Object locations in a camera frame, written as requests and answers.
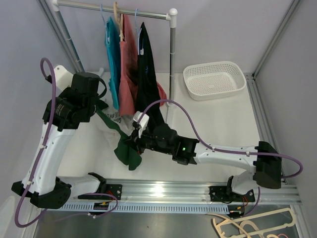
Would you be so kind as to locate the black t shirt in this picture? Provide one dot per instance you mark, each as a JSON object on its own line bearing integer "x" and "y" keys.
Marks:
{"x": 148, "y": 91}

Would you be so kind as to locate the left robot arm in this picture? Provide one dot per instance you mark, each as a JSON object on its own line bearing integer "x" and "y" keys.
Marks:
{"x": 42, "y": 185}

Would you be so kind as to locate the slotted cable duct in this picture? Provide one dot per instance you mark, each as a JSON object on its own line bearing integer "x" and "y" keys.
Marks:
{"x": 150, "y": 208}

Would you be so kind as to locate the blue hanger with black shirt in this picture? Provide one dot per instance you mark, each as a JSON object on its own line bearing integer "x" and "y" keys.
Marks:
{"x": 138, "y": 37}

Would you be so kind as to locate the green and white t shirt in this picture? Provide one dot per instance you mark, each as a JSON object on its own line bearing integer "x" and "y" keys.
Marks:
{"x": 115, "y": 136}

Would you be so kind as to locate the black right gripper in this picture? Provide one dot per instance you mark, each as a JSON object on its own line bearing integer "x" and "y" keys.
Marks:
{"x": 137, "y": 142}

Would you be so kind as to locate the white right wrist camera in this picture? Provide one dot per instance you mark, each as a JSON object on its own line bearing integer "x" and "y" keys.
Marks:
{"x": 140, "y": 122}

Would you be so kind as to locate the spare beige hangers pile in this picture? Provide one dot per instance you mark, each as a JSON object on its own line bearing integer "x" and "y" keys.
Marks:
{"x": 247, "y": 228}

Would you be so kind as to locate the salmon pink t shirt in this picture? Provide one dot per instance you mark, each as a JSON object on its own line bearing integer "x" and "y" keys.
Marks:
{"x": 129, "y": 72}

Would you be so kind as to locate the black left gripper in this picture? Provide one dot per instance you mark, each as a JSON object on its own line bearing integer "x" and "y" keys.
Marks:
{"x": 65, "y": 94}

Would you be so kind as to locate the aluminium frame post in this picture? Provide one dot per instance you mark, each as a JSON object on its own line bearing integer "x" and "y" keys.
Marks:
{"x": 289, "y": 14}
{"x": 55, "y": 19}

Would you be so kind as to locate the metal clothes rack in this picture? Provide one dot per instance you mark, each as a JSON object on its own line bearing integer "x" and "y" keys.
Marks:
{"x": 171, "y": 17}

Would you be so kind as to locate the aluminium frame post right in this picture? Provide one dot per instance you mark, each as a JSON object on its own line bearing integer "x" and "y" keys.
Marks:
{"x": 289, "y": 14}

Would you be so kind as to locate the blue wire hanger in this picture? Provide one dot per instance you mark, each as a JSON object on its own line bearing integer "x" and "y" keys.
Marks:
{"x": 105, "y": 26}

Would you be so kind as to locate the aluminium frame post left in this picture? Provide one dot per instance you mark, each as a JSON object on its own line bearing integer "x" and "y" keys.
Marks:
{"x": 55, "y": 19}

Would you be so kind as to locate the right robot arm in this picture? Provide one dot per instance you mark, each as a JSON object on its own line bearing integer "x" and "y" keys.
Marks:
{"x": 261, "y": 163}

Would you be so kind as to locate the beige wooden hanger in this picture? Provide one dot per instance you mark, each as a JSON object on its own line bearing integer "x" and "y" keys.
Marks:
{"x": 119, "y": 19}

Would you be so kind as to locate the teal t shirt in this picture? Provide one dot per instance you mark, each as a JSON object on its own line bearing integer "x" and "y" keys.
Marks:
{"x": 112, "y": 43}

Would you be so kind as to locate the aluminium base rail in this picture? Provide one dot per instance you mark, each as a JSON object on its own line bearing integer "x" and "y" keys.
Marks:
{"x": 184, "y": 192}

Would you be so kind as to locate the white perforated plastic basket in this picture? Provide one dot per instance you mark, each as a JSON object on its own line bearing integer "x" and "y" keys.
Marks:
{"x": 214, "y": 80}

